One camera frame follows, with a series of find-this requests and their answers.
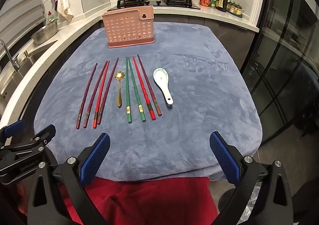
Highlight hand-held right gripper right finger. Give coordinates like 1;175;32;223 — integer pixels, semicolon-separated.
209;131;294;225

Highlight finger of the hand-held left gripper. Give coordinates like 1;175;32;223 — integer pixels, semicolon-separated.
0;120;23;146
0;124;56;160

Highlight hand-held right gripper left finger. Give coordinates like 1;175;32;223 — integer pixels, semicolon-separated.
27;132;111;225

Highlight red chopstick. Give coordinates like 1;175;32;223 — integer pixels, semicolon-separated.
132;56;156;120
93;60;110;129

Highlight pink perforated utensil holder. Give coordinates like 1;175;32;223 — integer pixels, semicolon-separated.
101;5;155;49

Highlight blue fleece blanket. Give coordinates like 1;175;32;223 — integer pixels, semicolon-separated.
33;22;262;182

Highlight steel kitchen sink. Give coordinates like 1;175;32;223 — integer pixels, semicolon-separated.
0;40;58;116

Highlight chrome faucet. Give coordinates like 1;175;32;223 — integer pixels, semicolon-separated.
0;39;20;72

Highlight person's red clothing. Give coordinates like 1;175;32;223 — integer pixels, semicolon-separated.
58;176;220;225

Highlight gold metal spoon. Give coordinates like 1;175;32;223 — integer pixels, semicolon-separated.
114;71;125;109

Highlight green chopstick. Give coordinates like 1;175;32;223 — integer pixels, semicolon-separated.
125;57;132;124
127;58;146;123

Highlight steel basin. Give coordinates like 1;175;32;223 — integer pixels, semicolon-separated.
30;19;60;45

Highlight white ceramic soup spoon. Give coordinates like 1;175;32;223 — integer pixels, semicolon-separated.
153;68;174;105

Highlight green dish soap bottle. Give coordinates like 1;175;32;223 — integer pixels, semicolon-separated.
46;11;57;26

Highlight white window blinds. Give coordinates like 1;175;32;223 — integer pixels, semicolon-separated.
0;0;54;41

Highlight black-framed glass door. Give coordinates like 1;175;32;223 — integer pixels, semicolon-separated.
242;0;319;146

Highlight white kitchen countertop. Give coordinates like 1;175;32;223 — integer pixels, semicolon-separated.
0;0;260;126

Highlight rack of spice jars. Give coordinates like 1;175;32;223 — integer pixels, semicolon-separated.
227;0;243;18

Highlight black gas stove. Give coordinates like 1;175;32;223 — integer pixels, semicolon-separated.
116;0;201;10

